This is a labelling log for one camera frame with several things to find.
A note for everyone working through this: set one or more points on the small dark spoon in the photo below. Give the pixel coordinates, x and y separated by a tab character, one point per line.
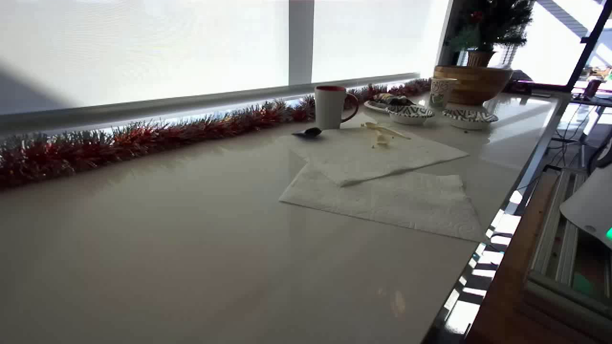
310	132

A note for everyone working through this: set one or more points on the white paper towel with cutlery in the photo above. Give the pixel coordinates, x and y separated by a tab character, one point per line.
394	161

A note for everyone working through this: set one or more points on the cream plastic knife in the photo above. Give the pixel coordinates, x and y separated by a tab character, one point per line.
389	130

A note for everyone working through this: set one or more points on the plain white paper towel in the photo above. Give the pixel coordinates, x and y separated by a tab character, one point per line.
394	203

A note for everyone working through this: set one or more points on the white plate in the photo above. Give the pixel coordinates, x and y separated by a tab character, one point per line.
375	106

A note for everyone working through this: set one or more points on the blue striped white bowl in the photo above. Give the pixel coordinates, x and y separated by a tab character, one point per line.
412	115

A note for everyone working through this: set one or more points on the white window mullion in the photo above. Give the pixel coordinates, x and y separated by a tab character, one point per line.
301	41

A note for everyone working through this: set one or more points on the shallow patterned dish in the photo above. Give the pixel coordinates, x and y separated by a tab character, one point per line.
469	117

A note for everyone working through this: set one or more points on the red and silver tinsel garland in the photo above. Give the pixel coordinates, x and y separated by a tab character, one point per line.
127	144

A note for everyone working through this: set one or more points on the wooden bowl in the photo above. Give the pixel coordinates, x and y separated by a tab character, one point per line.
471	85

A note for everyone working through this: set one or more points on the wooden chair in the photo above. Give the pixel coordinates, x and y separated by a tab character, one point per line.
509	280

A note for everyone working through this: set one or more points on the small potted Christmas tree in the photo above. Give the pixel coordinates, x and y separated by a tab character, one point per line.
488	25

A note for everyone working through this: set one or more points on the white device with green light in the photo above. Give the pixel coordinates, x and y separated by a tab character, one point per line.
593	203

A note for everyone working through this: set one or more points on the black metal pole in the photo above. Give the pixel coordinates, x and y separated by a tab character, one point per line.
590	41

